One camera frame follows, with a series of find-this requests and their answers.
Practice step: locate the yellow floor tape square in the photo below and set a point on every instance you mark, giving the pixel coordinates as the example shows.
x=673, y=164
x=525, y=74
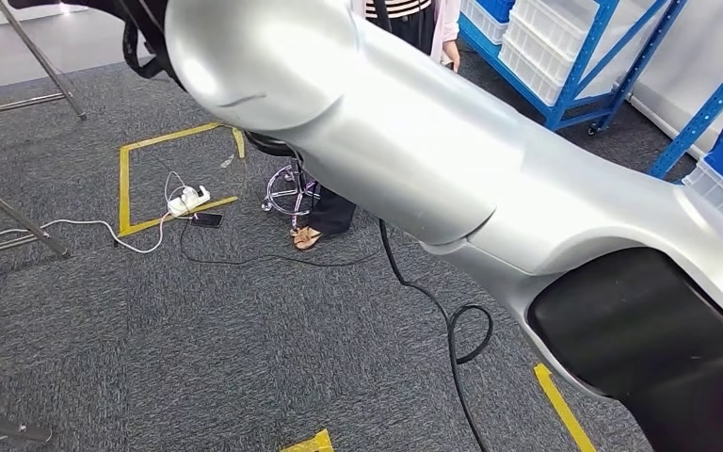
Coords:
x=123, y=187
x=561, y=405
x=314, y=444

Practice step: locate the black smartphone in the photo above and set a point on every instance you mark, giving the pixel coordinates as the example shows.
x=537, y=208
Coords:
x=207, y=219

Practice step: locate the white power strip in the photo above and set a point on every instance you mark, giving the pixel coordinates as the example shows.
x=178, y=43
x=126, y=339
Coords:
x=187, y=201

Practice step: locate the steel table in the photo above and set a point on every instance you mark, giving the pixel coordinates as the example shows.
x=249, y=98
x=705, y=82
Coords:
x=15, y=212

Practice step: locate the person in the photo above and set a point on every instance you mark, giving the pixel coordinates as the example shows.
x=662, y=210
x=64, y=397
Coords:
x=411, y=28

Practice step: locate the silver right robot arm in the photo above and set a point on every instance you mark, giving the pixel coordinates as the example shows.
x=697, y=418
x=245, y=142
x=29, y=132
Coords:
x=399, y=143

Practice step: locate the black chrome stool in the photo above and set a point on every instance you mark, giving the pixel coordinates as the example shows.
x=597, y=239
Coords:
x=268, y=145

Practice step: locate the person's hand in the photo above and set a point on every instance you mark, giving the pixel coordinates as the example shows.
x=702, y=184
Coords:
x=452, y=56

